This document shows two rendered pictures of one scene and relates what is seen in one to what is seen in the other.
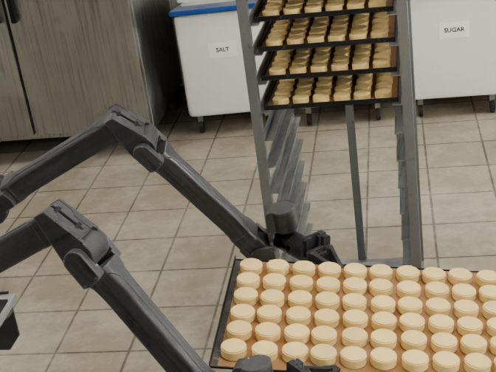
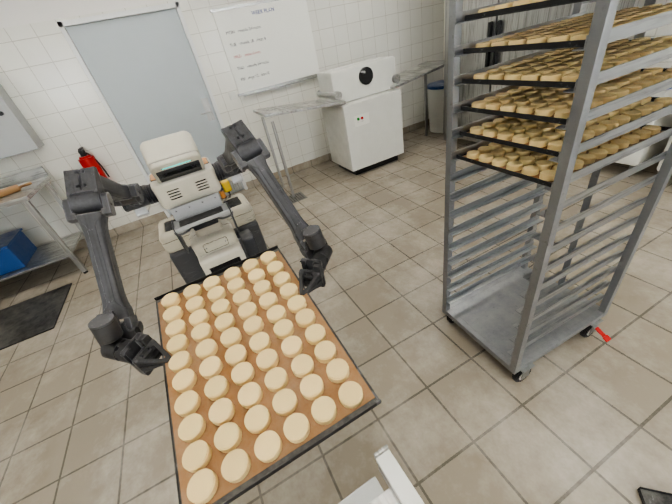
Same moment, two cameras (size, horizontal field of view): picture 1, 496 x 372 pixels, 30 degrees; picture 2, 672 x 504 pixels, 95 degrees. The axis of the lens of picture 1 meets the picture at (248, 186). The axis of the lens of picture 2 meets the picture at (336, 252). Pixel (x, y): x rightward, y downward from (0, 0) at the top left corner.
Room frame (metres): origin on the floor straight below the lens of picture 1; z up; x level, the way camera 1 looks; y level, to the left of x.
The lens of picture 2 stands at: (1.55, -0.81, 1.53)
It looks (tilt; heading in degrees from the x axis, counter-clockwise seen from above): 35 degrees down; 60
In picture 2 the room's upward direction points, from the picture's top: 13 degrees counter-clockwise
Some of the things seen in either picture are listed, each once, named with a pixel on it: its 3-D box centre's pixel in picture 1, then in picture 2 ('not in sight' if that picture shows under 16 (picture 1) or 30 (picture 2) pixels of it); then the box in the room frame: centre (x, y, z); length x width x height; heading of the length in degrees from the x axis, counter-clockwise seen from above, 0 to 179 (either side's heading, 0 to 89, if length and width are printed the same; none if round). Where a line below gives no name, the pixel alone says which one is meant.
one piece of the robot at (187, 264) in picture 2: not in sight; (218, 245); (1.81, 1.04, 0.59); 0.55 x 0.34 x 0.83; 170
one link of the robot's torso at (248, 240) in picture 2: not in sight; (235, 256); (1.82, 0.77, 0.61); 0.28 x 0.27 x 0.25; 170
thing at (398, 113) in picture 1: (399, 91); (608, 179); (2.83, -0.53, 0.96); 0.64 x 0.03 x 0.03; 168
